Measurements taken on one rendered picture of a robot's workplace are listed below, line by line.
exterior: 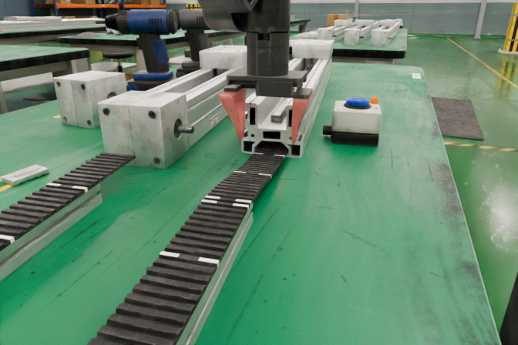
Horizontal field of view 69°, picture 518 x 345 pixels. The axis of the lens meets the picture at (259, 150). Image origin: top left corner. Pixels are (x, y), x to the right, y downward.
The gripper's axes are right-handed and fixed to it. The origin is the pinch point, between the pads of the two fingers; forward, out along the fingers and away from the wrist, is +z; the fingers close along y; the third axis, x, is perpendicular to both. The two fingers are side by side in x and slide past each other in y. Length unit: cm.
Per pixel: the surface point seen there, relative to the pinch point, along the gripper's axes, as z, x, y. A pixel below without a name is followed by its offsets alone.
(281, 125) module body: 0.3, -6.8, -0.9
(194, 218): 1.4, 21.9, 2.1
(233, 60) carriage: -5.9, -36.1, 16.4
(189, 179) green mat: 4.8, 7.3, 9.4
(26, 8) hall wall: -18, -944, 953
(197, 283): 1.7, 30.1, -1.6
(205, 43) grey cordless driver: -8, -60, 33
